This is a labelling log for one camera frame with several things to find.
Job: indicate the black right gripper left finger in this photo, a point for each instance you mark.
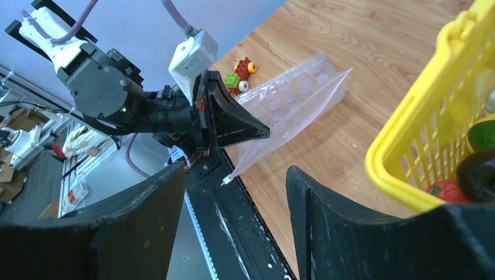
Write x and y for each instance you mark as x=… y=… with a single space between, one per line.
x=129 y=235

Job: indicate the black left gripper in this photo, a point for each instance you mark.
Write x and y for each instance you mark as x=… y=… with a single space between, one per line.
x=214 y=120

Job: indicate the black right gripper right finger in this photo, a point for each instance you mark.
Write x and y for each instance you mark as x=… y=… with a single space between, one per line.
x=337 y=238

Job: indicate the clear zip top bag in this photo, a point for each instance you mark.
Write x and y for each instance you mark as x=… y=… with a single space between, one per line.
x=288 y=103

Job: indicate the yellow plastic basket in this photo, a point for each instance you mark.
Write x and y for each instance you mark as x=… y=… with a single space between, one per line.
x=425 y=138

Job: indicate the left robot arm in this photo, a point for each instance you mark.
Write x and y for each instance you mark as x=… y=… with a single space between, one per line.
x=106 y=87

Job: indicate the red green toy block car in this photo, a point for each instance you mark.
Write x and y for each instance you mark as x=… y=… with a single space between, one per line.
x=237 y=82

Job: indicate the green cucumber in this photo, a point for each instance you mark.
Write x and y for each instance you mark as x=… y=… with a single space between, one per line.
x=475 y=176

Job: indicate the small watermelon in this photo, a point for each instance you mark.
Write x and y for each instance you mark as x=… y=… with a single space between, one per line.
x=481 y=136

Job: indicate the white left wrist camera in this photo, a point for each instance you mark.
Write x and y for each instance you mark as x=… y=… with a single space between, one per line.
x=190 y=59

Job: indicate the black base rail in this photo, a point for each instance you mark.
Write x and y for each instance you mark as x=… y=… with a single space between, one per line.
x=233 y=237

